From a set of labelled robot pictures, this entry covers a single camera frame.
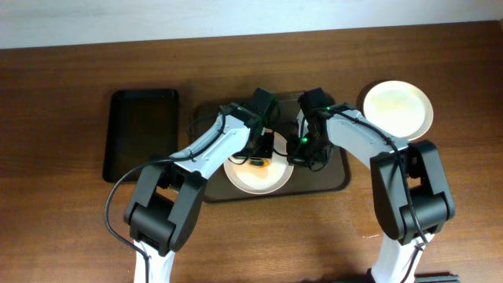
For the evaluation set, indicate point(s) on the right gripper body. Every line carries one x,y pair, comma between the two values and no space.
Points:
308,153

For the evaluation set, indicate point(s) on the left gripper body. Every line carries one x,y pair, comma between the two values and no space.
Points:
260,148

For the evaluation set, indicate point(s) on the green and orange sponge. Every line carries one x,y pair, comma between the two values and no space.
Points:
259,162

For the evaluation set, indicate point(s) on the white plate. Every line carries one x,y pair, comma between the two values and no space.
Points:
399,108
260,181

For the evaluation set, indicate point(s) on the white plate top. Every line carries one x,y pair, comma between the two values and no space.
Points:
399,108

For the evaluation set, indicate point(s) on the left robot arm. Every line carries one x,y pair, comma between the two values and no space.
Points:
166,201

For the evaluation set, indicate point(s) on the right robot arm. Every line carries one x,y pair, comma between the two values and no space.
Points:
411,196

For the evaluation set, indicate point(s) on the large brown tray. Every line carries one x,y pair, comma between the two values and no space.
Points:
334,177

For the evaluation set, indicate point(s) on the small black tray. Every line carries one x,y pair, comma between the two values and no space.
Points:
141,124

